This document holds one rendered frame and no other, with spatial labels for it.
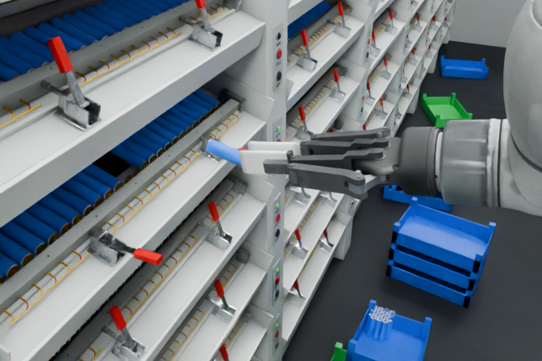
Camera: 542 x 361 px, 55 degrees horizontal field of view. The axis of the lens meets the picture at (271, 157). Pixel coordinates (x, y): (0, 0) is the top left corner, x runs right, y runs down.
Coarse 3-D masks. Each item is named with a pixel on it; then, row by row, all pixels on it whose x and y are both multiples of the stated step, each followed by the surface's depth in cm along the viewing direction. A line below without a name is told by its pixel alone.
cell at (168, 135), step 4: (148, 124) 84; (152, 124) 84; (156, 124) 84; (148, 128) 84; (152, 128) 84; (156, 128) 84; (160, 128) 84; (164, 128) 84; (156, 132) 83; (160, 132) 83; (164, 132) 83; (168, 132) 83; (164, 136) 83; (168, 136) 83; (172, 136) 83; (176, 136) 84; (172, 140) 83; (172, 144) 84
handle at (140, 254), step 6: (114, 240) 63; (114, 246) 63; (120, 246) 63; (126, 246) 63; (126, 252) 63; (132, 252) 62; (138, 252) 62; (144, 252) 62; (150, 252) 62; (138, 258) 62; (144, 258) 61; (150, 258) 61; (156, 258) 61; (162, 258) 62; (156, 264) 61
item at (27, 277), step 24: (216, 120) 89; (192, 144) 83; (144, 168) 75; (168, 168) 78; (120, 192) 70; (96, 216) 66; (120, 216) 69; (72, 240) 62; (48, 264) 59; (0, 288) 55; (24, 288) 56; (48, 288) 58; (0, 312) 54; (24, 312) 55
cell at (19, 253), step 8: (0, 232) 61; (0, 240) 60; (8, 240) 60; (0, 248) 59; (8, 248) 59; (16, 248) 59; (24, 248) 60; (8, 256) 59; (16, 256) 59; (24, 256) 59
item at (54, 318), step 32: (224, 96) 97; (256, 96) 96; (224, 128) 92; (256, 128) 95; (224, 160) 86; (160, 192) 76; (192, 192) 78; (128, 224) 70; (160, 224) 71; (128, 256) 66; (64, 288) 60; (96, 288) 61; (32, 320) 56; (64, 320) 57; (0, 352) 48; (32, 352) 53
